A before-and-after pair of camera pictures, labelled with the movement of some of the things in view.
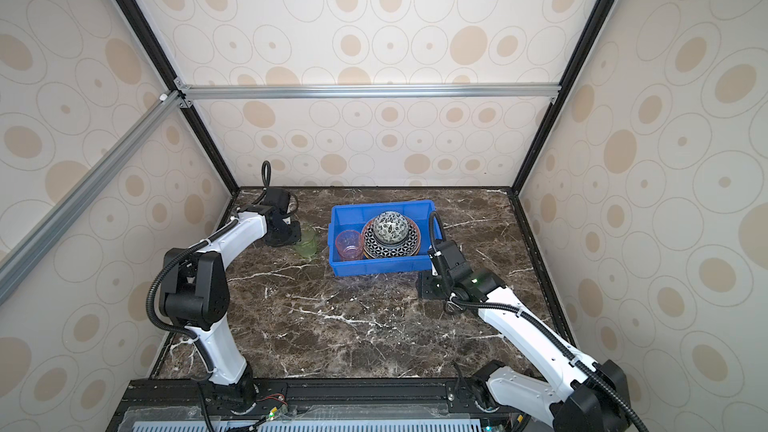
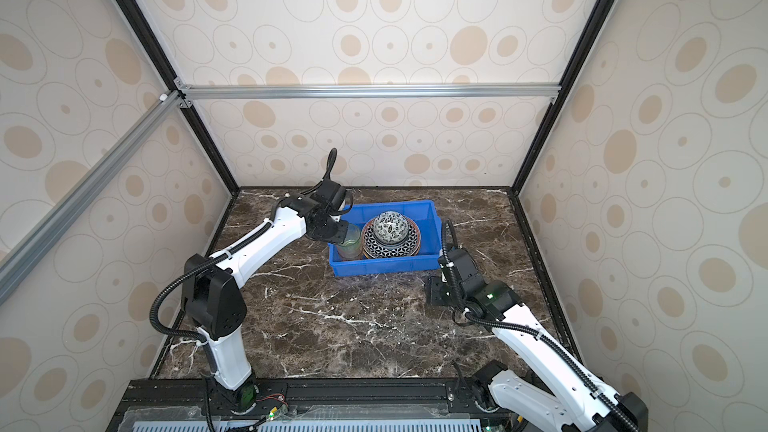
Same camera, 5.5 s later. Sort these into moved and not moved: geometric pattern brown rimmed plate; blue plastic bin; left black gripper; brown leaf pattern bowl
Moved: left black gripper
Not moved: geometric pattern brown rimmed plate; blue plastic bin; brown leaf pattern bowl
